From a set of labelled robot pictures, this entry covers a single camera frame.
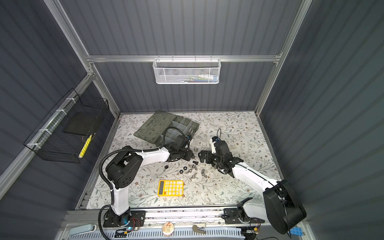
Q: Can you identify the green transparent organizer box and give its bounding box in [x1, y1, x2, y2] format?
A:
[134, 111, 200, 147]

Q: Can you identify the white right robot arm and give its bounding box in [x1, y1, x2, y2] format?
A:
[198, 136, 307, 235]

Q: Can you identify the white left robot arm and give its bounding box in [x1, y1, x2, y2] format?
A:
[99, 135, 193, 216]

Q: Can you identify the yellow calculator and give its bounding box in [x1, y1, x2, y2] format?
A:
[157, 180, 184, 197]

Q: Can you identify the yellow marker in basket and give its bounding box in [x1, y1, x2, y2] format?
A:
[78, 135, 93, 159]

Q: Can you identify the blue toy brick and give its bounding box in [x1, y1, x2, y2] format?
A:
[290, 227, 304, 237]

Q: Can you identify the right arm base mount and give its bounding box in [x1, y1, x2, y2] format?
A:
[221, 208, 265, 225]

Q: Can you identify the white wire wall basket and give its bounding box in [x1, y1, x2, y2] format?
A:
[153, 59, 222, 85]

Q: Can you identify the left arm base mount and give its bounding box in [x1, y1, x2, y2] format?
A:
[102, 210, 147, 229]

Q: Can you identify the black corrugated cable hose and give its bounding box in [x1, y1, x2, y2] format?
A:
[97, 126, 188, 240]

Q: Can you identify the black wire wall basket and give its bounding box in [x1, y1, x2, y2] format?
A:
[24, 90, 110, 164]

